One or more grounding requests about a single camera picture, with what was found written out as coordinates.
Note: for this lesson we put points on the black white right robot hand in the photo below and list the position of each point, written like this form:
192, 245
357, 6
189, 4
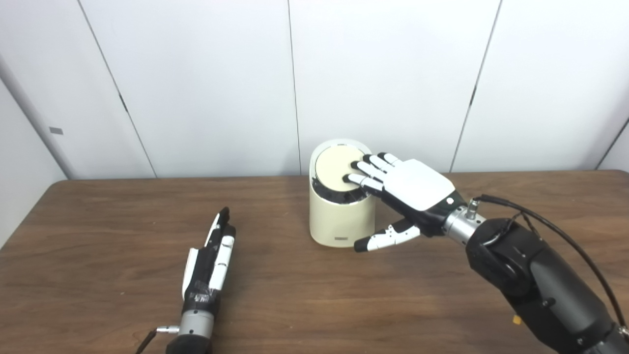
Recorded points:
417, 187

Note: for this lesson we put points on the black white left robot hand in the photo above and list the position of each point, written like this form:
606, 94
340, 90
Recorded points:
201, 285

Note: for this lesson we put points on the cream round bin lid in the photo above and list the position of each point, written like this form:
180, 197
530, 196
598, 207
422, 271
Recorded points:
334, 167

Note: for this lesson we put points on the cream-colored round bin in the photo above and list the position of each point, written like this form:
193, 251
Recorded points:
339, 221

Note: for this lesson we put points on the small grey wall tag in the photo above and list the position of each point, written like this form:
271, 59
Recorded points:
56, 130

